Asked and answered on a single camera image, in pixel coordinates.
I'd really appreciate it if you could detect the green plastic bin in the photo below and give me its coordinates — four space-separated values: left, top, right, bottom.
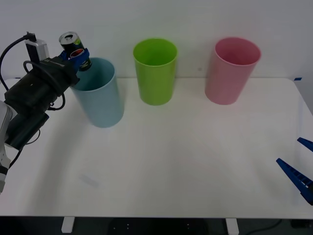
133 38 178 106

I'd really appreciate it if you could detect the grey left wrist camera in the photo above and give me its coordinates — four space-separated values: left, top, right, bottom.
25 31 48 62

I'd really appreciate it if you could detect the black drink can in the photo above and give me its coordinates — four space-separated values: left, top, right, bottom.
58 31 92 72

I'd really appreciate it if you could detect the white table leg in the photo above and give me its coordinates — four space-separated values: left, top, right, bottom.
61 217 74 234
225 218 239 234

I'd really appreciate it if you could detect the pink plastic bin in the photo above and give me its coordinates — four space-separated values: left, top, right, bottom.
204 36 262 106

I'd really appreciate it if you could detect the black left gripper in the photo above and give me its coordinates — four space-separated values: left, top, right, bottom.
39 48 92 87

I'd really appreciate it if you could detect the pale blue plastic bin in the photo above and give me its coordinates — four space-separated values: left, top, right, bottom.
69 57 125 128

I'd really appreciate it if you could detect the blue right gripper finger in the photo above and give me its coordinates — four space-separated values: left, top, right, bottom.
275 158 313 206
297 137 313 153

